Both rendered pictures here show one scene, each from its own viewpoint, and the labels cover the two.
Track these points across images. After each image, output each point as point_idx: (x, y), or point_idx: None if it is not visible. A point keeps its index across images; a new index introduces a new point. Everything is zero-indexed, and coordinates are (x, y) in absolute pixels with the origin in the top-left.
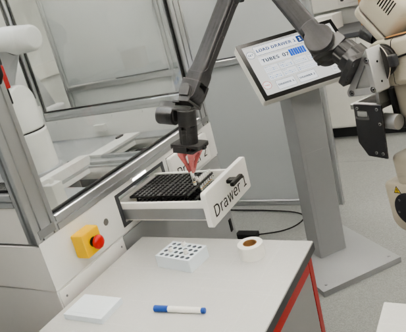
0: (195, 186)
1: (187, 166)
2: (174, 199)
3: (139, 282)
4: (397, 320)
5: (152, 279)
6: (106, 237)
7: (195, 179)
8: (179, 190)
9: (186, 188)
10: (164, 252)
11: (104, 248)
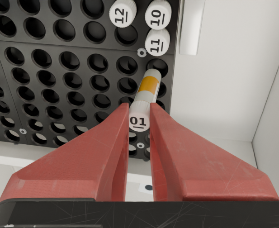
0: (166, 96)
1: (127, 170)
2: (77, 94)
3: (133, 199)
4: None
5: (153, 196)
6: None
7: (157, 94)
8: (93, 114)
9: (120, 99)
10: (152, 185)
11: (9, 172)
